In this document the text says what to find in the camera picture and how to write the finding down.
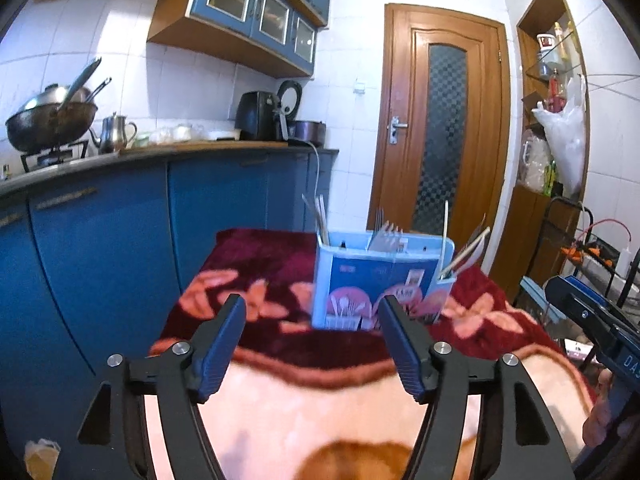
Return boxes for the wooden shelf niche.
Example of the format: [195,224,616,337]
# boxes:
[487,0,592,302]

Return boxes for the stainless steel utensil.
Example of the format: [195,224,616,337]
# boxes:
[470,214,487,261]

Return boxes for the metal ladle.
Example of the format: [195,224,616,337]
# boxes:
[56,57,103,114]

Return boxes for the red bottle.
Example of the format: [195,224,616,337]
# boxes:
[548,76,566,112]

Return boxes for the stainless steel kettle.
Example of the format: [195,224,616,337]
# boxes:
[89,112,138,155]

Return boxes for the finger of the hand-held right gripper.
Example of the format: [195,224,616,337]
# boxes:
[564,275,612,308]
[544,276,592,322]

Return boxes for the beige crumpled bag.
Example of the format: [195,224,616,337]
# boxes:
[24,438,62,480]

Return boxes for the bowls on counter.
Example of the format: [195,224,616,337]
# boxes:
[135,122,242,143]

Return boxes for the white power cord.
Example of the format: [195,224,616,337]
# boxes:
[306,141,321,202]

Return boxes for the red floral printed blanket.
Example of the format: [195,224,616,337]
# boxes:
[147,228,599,480]

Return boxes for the smartphone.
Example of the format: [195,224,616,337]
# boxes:
[564,336,597,362]

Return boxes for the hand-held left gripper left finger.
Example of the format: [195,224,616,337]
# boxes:
[75,294,248,480]

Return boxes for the kitchen countertop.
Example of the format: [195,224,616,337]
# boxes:
[0,141,340,202]

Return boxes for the black wok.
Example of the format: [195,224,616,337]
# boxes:
[6,101,99,154]

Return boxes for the wooden door with glass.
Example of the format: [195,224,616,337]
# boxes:
[367,4,512,257]

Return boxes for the red cable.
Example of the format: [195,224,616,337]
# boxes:
[574,218,634,262]

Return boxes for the light blue box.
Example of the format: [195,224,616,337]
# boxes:
[519,275,557,324]

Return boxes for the metal wok lid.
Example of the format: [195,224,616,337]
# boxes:
[19,85,94,112]

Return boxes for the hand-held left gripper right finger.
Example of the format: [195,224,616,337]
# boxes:
[377,295,574,480]

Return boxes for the blue glass-door wall cabinet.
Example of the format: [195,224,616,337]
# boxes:
[146,0,329,79]

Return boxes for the blue utensil holder box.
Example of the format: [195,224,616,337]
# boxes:
[311,231,456,332]

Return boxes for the gas stove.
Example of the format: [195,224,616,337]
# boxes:
[19,140,91,172]

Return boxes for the blue lower cabinets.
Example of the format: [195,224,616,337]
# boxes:
[0,152,337,463]

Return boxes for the white plastic bag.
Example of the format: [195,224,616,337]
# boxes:
[532,74,587,199]

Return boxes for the black wire cart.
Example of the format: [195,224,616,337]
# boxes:
[529,196,640,341]

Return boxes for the black air fryer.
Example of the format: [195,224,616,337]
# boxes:
[234,91,281,142]

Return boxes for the clear plastic bag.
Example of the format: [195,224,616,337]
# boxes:
[519,129,552,194]

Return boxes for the person's right hand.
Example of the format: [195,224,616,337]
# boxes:
[581,367,633,451]

